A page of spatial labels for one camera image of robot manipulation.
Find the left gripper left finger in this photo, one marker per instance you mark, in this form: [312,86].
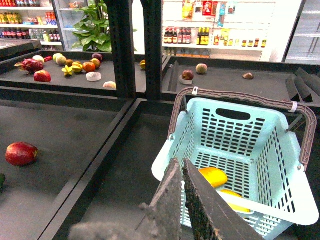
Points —
[161,219]

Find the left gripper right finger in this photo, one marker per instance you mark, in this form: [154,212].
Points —
[211,217]

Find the yellow mango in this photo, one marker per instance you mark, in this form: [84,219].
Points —
[215,176]

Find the light blue plastic basket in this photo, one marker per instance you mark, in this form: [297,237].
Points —
[255,149]

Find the brown basket handle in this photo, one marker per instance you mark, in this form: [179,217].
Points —
[308,114]

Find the dark red fruit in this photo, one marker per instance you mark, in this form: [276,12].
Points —
[187,75]

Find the brown chestnut fruit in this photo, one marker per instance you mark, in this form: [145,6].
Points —
[248,76]

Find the green peach fruit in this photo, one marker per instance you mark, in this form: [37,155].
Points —
[201,69]

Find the white foam fruit pad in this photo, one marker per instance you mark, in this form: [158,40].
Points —
[93,76]

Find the red apple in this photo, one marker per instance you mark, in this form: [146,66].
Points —
[21,154]
[42,76]

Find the orange persimmon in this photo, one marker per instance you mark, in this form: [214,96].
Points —
[89,67]

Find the yellow star fruit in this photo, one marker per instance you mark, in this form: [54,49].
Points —
[67,71]

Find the white goods shelf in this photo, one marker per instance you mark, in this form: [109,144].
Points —
[217,29]

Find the green potted plant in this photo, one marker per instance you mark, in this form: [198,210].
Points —
[93,32]

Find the pink dragon fruit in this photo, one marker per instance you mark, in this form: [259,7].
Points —
[30,65]

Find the white drinks shelf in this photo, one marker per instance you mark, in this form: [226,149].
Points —
[30,20]

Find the black shelf post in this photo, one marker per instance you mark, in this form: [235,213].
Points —
[122,43]
[152,18]

